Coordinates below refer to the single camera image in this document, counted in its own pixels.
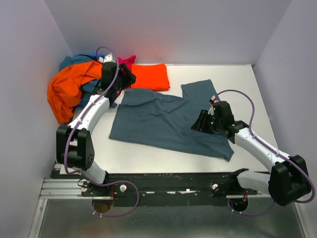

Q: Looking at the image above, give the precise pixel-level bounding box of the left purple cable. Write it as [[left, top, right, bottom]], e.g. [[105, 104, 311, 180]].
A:
[[63, 46, 141, 218]]

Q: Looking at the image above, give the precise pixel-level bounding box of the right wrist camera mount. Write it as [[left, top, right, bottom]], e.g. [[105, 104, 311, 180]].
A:
[[208, 95, 218, 115]]

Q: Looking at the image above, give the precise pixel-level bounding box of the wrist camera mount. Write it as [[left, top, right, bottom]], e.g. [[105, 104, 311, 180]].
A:
[[208, 95, 218, 115], [97, 53, 116, 64]]

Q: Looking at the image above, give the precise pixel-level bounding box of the teal blue t-shirt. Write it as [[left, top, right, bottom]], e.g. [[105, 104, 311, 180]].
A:
[[59, 55, 118, 110]]

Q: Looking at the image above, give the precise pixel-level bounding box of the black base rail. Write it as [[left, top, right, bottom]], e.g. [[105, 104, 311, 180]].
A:
[[81, 173, 256, 207]]

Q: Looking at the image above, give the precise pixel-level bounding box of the magenta t-shirt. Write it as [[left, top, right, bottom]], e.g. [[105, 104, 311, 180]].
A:
[[116, 55, 137, 90]]

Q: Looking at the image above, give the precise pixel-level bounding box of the grey-blue t-shirt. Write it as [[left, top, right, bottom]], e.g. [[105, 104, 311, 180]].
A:
[[109, 79, 234, 161]]

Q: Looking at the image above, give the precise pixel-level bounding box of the crumpled orange t-shirt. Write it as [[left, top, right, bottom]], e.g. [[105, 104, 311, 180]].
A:
[[47, 61, 102, 124]]

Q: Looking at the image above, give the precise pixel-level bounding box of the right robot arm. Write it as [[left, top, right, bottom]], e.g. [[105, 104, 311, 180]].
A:
[[191, 101, 316, 206]]

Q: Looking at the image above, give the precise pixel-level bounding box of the orange t-shirt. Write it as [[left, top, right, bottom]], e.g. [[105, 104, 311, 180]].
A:
[[47, 61, 102, 124], [131, 63, 170, 92]]

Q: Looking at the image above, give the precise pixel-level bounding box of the aluminium extrusion frame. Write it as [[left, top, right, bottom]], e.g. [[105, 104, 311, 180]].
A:
[[28, 163, 112, 238]]

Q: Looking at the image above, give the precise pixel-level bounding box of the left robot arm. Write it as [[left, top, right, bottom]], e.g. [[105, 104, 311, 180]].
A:
[[56, 62, 136, 187]]

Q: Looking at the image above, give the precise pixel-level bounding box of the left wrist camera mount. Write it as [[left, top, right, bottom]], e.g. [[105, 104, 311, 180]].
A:
[[97, 53, 116, 64]]

